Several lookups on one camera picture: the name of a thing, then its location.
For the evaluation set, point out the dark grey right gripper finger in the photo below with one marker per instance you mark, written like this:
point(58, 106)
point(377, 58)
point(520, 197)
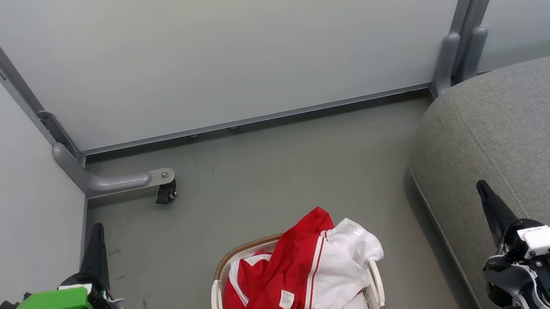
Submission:
point(496, 212)

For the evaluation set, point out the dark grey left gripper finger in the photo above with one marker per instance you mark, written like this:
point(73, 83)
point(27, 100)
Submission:
point(97, 254)

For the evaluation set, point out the red jersey with white trim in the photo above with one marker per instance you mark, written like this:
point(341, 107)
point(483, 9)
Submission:
point(298, 252)

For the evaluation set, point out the grey fabric sofa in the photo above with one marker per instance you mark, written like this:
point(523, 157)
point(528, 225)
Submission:
point(526, 127)

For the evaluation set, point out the grey tubular leg with plate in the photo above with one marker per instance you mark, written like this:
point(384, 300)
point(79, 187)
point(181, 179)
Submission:
point(108, 183)

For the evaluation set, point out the black caster wheel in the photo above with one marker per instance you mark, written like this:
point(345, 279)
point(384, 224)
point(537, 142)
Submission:
point(166, 193)

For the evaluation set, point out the white laundry basket brown rim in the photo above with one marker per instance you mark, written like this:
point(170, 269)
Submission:
point(217, 304)

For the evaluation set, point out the white cloth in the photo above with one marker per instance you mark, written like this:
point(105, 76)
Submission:
point(349, 262)

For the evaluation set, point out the grey tubular partition leg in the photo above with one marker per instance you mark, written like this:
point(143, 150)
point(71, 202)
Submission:
point(444, 65)
point(472, 52)

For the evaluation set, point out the grey partition post with bracket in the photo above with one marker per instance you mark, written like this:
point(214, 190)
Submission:
point(4, 73)

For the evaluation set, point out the grey partition double post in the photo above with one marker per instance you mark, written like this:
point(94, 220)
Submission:
point(471, 3)

